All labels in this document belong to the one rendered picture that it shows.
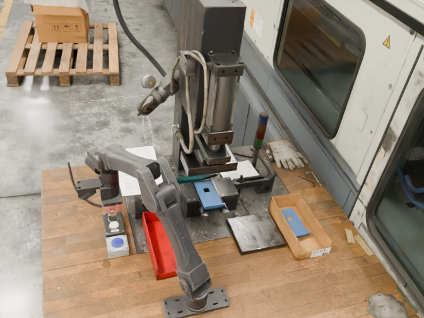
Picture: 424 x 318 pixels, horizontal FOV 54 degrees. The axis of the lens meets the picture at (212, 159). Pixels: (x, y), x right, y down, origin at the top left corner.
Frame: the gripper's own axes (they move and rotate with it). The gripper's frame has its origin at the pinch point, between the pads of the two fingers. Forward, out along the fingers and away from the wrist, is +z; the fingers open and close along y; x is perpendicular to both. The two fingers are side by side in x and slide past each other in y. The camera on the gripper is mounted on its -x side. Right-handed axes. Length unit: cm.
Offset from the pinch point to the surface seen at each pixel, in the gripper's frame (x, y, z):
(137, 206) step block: 8.7, -0.6, 0.4
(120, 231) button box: 1.8, 6.9, 3.7
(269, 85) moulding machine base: 101, -89, 10
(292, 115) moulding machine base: 99, -55, 8
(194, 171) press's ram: 27.8, 2.6, -15.6
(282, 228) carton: 58, 18, 4
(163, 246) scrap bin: 14.9, 14.3, 6.1
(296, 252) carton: 59, 29, 3
